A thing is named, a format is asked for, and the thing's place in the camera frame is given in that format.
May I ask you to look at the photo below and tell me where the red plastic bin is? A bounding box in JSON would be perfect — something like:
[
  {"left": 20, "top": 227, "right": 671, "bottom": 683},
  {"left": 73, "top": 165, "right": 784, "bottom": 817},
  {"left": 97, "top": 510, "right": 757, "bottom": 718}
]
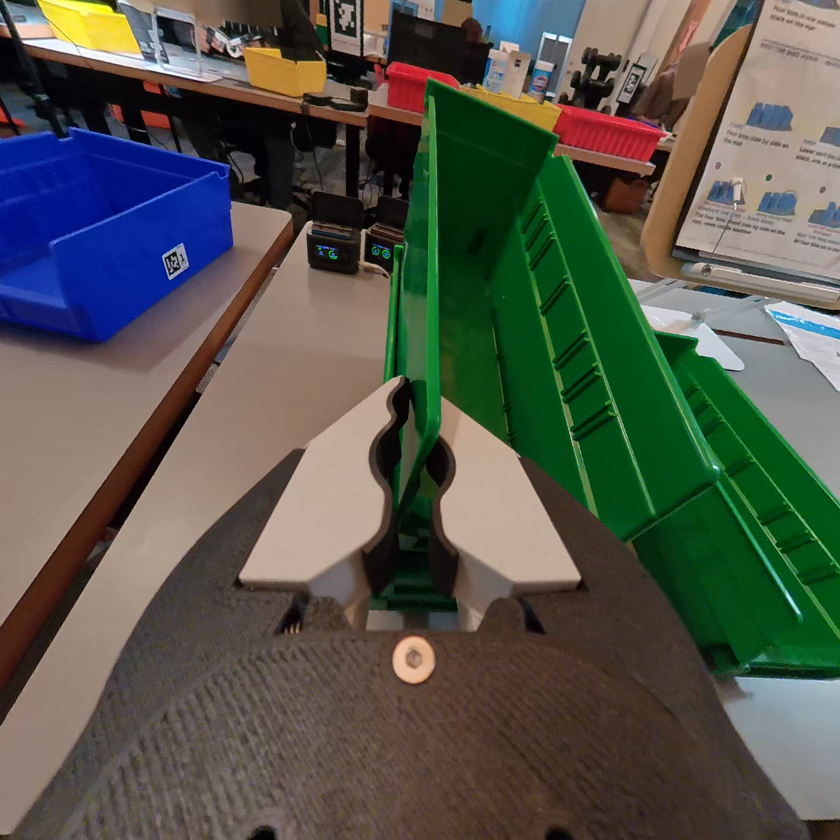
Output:
[{"left": 386, "top": 62, "right": 434, "bottom": 114}]

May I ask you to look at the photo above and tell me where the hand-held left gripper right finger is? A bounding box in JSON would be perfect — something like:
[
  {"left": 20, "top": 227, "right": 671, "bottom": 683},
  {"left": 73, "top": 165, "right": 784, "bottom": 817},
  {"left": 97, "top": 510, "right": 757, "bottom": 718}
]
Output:
[{"left": 425, "top": 412, "right": 583, "bottom": 632}]

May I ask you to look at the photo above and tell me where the grey desk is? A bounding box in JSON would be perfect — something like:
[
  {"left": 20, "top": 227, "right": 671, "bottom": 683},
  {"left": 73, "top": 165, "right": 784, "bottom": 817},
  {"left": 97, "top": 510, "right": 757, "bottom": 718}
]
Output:
[{"left": 0, "top": 222, "right": 840, "bottom": 840}]

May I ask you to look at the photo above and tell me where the black dumbbell set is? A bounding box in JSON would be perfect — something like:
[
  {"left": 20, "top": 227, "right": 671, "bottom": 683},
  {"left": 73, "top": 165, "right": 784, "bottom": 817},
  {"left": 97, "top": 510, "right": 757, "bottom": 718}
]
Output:
[{"left": 567, "top": 46, "right": 621, "bottom": 109}]

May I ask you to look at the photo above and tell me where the yellow divided tray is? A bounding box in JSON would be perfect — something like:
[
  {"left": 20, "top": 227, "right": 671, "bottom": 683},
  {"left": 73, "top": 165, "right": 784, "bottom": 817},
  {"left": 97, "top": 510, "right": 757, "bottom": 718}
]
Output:
[{"left": 459, "top": 84, "right": 564, "bottom": 132}]

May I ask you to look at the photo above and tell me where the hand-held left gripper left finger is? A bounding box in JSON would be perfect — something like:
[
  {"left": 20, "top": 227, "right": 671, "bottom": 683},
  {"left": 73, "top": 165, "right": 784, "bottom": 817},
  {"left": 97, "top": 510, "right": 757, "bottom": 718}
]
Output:
[{"left": 238, "top": 375, "right": 414, "bottom": 630}]

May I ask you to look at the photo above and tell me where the yellow plastic bin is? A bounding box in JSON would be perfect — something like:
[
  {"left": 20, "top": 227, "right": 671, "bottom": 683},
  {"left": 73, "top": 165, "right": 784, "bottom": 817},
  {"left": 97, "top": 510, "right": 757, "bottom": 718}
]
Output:
[
  {"left": 36, "top": 0, "right": 142, "bottom": 56},
  {"left": 244, "top": 46, "right": 328, "bottom": 98}
]

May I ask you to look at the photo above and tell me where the long wooden workbench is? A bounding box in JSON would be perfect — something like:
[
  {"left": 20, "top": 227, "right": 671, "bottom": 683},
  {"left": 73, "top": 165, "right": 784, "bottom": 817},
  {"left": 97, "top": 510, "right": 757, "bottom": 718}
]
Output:
[{"left": 0, "top": 23, "right": 677, "bottom": 211}]

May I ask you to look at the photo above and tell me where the small framed tag sign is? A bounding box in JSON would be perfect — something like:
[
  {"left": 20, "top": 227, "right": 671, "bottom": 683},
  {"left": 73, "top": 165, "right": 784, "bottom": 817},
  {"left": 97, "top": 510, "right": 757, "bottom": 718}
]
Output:
[{"left": 617, "top": 58, "right": 647, "bottom": 106}]

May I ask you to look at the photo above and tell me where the black monitor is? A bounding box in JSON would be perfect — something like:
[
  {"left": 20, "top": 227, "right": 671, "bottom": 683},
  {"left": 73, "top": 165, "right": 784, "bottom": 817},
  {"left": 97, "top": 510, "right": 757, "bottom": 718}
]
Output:
[{"left": 387, "top": 10, "right": 493, "bottom": 86}]

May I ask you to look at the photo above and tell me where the white blue paper sheet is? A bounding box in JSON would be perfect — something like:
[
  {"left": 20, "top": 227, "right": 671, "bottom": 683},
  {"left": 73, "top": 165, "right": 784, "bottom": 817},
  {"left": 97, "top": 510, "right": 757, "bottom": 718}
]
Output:
[{"left": 764, "top": 303, "right": 840, "bottom": 411}]

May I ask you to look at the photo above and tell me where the white carton box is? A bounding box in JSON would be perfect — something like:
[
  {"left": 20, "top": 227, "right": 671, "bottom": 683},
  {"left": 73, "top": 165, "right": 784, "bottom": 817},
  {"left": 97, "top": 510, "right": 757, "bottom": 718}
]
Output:
[{"left": 486, "top": 41, "right": 532, "bottom": 96}]

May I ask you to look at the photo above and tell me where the red ribbed basket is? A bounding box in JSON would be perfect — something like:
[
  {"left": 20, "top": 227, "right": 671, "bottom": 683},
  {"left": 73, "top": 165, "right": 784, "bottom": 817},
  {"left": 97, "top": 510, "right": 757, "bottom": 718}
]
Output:
[{"left": 554, "top": 104, "right": 667, "bottom": 164}]

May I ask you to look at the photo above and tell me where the blue plastic bin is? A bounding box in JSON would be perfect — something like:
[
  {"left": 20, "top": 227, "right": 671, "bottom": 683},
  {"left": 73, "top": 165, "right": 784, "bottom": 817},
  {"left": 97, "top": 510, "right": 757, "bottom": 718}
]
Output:
[{"left": 0, "top": 126, "right": 235, "bottom": 344}]

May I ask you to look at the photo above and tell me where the wooden document stand acrylic base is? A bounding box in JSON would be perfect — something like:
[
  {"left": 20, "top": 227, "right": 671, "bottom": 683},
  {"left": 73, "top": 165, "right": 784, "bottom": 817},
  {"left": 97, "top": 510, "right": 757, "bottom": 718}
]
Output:
[{"left": 134, "top": 0, "right": 223, "bottom": 84}]

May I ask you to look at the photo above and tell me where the black flat device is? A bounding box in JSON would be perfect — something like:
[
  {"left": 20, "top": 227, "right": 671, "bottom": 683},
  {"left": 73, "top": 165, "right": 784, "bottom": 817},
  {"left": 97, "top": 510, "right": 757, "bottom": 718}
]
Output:
[{"left": 303, "top": 88, "right": 368, "bottom": 112}]

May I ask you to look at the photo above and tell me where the black tripod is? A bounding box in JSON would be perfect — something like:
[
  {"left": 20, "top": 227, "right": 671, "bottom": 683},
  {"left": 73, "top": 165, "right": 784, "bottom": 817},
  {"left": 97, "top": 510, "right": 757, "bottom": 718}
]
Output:
[{"left": 0, "top": 0, "right": 70, "bottom": 140}]

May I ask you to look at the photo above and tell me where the black white tag sign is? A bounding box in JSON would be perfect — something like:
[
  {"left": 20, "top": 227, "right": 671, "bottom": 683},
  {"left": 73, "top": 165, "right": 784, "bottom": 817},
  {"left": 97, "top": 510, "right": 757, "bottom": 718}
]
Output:
[{"left": 330, "top": 0, "right": 365, "bottom": 56}]

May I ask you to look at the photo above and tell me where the black battery charging case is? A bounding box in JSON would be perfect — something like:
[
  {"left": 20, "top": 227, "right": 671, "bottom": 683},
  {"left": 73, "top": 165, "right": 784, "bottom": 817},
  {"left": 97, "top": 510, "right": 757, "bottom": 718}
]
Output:
[
  {"left": 307, "top": 192, "right": 364, "bottom": 273},
  {"left": 363, "top": 196, "right": 411, "bottom": 273}
]

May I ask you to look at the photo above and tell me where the printed instruction sheet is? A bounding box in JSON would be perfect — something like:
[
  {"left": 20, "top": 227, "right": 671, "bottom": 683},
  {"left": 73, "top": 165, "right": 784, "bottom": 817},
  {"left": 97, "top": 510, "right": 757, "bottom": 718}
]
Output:
[{"left": 672, "top": 0, "right": 840, "bottom": 280}]

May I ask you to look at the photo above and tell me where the instruction sheet on white stand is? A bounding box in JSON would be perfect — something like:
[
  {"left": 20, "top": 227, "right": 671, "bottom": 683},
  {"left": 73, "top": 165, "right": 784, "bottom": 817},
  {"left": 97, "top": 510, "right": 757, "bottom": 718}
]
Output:
[{"left": 640, "top": 0, "right": 840, "bottom": 373}]

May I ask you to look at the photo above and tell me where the green plastic bin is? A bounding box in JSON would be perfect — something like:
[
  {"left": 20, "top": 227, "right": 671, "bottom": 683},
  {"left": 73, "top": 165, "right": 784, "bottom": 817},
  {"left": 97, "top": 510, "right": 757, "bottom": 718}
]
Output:
[
  {"left": 384, "top": 77, "right": 721, "bottom": 614},
  {"left": 371, "top": 244, "right": 460, "bottom": 613},
  {"left": 632, "top": 330, "right": 840, "bottom": 681}
]

